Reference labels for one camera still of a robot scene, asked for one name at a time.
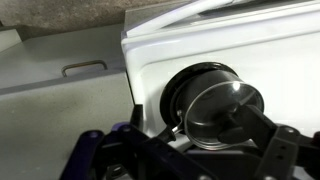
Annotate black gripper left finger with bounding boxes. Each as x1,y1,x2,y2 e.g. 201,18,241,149
59,103,214,180

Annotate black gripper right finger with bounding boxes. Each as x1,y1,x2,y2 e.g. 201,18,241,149
233,104,302,180

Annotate small glass pot lid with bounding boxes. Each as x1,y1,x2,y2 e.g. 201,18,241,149
183,79,266,151

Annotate small black pot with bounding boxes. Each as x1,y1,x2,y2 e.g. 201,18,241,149
156,68,266,151

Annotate white electric stove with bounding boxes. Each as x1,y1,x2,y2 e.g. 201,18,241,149
120,0,320,161

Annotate gray cabinet drawer front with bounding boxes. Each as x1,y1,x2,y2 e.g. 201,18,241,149
0,23,127,96

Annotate metal drawer handle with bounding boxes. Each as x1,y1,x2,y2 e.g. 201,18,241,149
60,59,109,78

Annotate white oven door handle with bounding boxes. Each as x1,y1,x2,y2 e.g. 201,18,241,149
125,0,241,38

